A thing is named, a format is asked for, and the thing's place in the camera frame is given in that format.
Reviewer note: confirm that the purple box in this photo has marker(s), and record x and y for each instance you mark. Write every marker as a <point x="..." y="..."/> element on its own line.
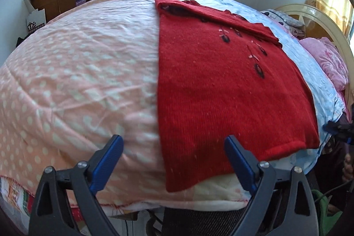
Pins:
<point x="81" y="1"/>

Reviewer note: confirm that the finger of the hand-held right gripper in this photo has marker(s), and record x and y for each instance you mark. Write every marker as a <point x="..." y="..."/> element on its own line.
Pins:
<point x="330" y="126"/>

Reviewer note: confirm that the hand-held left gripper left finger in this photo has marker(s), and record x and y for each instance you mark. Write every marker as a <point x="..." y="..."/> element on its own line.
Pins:
<point x="110" y="158"/>

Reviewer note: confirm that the green cloth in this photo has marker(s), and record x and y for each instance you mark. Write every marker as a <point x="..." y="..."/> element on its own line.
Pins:
<point x="327" y="214"/>

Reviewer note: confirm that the colourful patterned bed sheet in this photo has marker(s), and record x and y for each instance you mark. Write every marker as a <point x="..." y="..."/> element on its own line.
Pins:
<point x="16" y="197"/>

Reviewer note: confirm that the red knit sweater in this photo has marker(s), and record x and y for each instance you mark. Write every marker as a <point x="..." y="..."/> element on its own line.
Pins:
<point x="221" y="100"/>

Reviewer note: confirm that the cream headboard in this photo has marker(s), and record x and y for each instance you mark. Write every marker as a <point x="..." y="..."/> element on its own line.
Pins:
<point x="326" y="20"/>

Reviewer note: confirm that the pink blanket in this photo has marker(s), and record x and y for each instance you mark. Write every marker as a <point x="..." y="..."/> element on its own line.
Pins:
<point x="329" y="59"/>

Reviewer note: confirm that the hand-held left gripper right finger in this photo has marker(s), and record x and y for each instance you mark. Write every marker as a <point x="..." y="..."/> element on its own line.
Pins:
<point x="240" y="167"/>

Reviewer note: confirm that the pink polka dot quilt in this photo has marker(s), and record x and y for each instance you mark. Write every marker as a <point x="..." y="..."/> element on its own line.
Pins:
<point x="69" y="73"/>

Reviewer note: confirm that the black bag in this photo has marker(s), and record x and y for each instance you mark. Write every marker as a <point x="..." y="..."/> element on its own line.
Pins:
<point x="21" y="42"/>

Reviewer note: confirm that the patterned pillow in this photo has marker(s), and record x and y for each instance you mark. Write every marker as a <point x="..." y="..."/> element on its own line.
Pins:
<point x="284" y="20"/>

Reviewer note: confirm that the white paper bag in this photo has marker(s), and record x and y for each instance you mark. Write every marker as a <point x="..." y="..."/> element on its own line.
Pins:
<point x="36" y="21"/>

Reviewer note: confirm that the person's right hand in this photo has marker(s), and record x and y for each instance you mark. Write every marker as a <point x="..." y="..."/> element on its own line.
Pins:
<point x="348" y="168"/>

